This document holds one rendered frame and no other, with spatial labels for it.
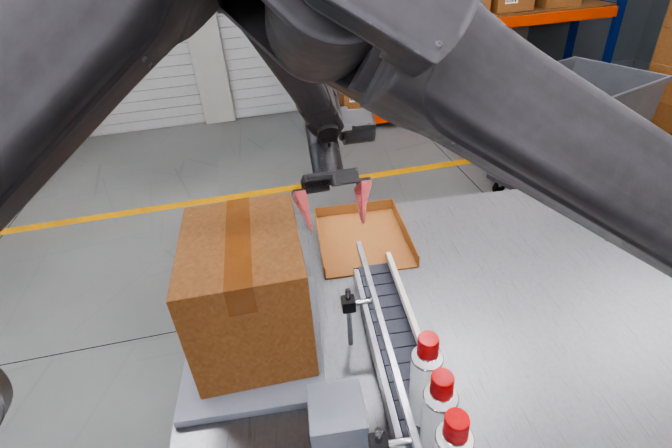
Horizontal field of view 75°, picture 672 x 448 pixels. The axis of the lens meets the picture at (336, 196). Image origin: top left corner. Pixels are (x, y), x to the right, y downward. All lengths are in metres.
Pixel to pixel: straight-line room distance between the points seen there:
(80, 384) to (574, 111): 2.27
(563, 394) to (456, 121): 0.88
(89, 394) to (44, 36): 2.14
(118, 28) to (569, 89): 0.19
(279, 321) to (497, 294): 0.59
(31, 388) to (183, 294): 1.72
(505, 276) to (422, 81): 1.08
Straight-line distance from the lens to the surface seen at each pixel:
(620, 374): 1.11
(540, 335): 1.12
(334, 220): 1.40
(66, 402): 2.32
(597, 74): 3.43
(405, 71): 0.18
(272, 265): 0.81
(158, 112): 4.78
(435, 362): 0.74
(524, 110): 0.21
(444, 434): 0.67
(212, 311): 0.81
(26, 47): 0.20
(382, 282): 1.10
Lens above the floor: 1.63
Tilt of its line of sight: 31 degrees down
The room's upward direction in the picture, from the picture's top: 4 degrees counter-clockwise
